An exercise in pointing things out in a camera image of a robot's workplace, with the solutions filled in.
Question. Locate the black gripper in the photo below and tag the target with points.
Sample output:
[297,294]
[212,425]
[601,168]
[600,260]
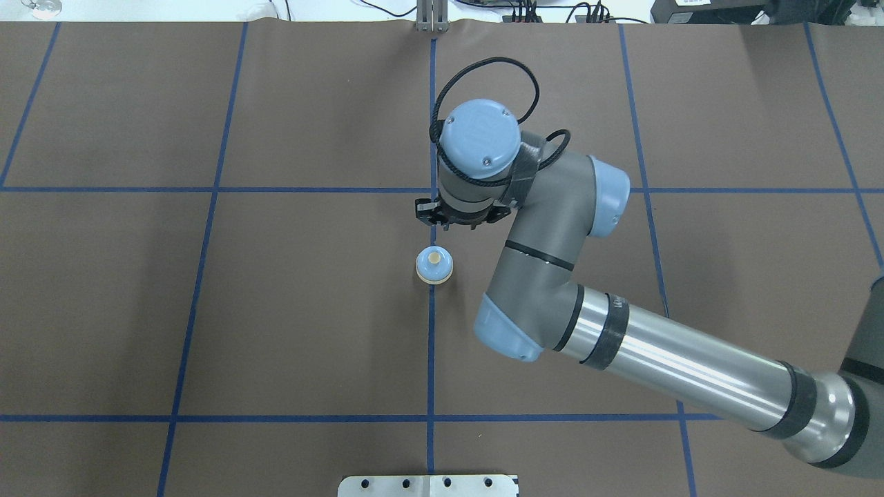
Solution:
[429,213]

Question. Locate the blue white call bell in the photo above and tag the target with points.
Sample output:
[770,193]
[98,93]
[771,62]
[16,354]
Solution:
[434,265]

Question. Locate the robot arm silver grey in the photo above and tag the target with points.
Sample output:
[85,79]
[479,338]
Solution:
[490,168]

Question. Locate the aluminium frame post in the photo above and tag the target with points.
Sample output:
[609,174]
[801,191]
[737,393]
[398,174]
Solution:
[432,16]

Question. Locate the white camera stand pole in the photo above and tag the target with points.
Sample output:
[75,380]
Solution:
[431,485]

